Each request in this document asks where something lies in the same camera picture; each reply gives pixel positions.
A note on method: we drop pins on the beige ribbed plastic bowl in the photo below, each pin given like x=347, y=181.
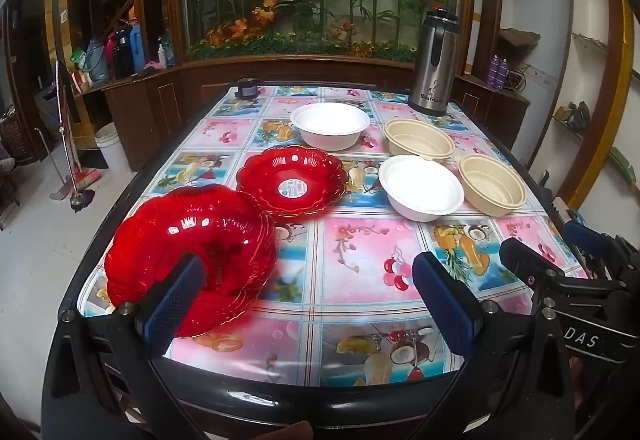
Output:
x=417, y=134
x=492, y=182

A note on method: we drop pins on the black vacuum flask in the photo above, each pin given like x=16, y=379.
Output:
x=122, y=49

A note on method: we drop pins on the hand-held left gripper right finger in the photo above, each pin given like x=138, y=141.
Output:
x=445, y=305

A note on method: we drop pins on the flat floor mop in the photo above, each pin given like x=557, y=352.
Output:
x=59, y=192

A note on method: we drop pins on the colourful broom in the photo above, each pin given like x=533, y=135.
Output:
x=90, y=179

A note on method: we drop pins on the pink cloth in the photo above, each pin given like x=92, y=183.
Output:
x=155, y=66

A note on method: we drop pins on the red plate with round sticker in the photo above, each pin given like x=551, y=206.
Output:
x=270, y=174

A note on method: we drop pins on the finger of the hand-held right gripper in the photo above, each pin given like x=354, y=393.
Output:
x=590, y=235
x=530, y=267

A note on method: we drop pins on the brown wicker hamper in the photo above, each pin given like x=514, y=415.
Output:
x=12, y=137

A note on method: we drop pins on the white foam bowl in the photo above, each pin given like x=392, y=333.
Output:
x=420, y=185
x=330, y=119

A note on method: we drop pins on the stainless steel thermos jug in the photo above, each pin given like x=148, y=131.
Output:
x=432, y=79

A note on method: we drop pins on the blue vacuum flask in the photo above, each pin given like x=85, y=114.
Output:
x=137, y=44

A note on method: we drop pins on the dark wooden cabinet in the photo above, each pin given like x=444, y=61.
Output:
x=150, y=109

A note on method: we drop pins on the purple bottle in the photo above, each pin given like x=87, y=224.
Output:
x=504, y=73
x=494, y=72

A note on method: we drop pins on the small black round device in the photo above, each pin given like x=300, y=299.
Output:
x=247, y=89

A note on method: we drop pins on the white plastic bucket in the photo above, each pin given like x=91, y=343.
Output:
x=114, y=149

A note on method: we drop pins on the white spray bottle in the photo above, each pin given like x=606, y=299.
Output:
x=161, y=55

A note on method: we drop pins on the red scalloped plastic plate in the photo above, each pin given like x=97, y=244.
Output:
x=200, y=230

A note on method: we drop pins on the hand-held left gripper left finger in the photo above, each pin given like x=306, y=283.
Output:
x=170, y=305

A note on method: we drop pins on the blue-grey water jug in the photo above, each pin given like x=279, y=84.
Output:
x=97, y=62

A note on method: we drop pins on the printed fruit pattern tablecloth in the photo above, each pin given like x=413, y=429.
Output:
x=350, y=240

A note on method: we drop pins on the dark brown flat object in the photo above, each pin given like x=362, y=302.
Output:
x=520, y=38

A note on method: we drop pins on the green packet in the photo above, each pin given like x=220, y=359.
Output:
x=80, y=59

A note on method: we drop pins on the black framed table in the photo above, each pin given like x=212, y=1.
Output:
x=280, y=397

